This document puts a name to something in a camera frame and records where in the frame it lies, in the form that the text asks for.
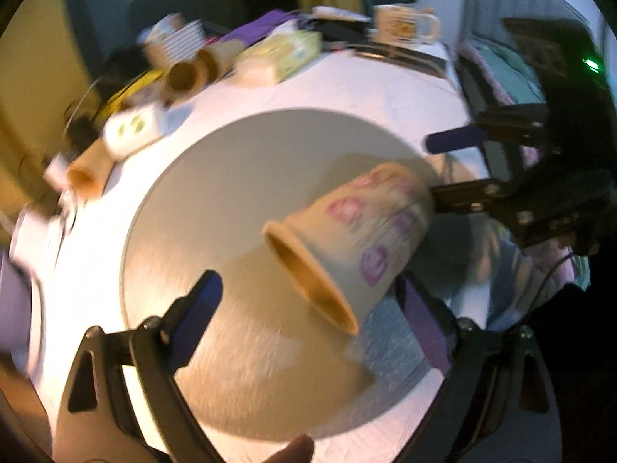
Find paper cup purple print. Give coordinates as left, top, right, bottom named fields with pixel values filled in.
left=263, top=162, right=434, bottom=336

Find brown paper cup leftmost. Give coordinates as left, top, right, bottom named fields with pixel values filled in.
left=67, top=138, right=115, bottom=199

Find brown paper cup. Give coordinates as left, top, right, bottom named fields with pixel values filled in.
left=196, top=40, right=246, bottom=83
left=67, top=138, right=115, bottom=199

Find white paper cup green print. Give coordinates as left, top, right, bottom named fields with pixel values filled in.
left=103, top=103, right=169, bottom=161

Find brown paper cup right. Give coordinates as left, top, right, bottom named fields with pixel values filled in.
left=196, top=40, right=246, bottom=83

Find brown paper cup open mouth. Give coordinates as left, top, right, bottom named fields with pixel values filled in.
left=164, top=62, right=206, bottom=103

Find round grey placemat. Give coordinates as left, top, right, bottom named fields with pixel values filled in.
left=120, top=108, right=465, bottom=443

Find white bear mug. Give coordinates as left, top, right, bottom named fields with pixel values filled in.
left=373, top=4, right=441, bottom=46

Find black wallet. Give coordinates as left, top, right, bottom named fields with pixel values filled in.
left=312, top=20, right=368, bottom=44

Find white tube bottle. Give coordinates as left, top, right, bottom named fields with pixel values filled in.
left=312, top=5, right=370, bottom=23

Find purple cloth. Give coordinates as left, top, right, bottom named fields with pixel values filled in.
left=219, top=10, right=298, bottom=47

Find yellow bag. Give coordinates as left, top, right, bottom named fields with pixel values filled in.
left=105, top=69, right=165, bottom=113

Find white plastic basket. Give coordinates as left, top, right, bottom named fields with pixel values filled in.
left=144, top=20, right=206, bottom=70

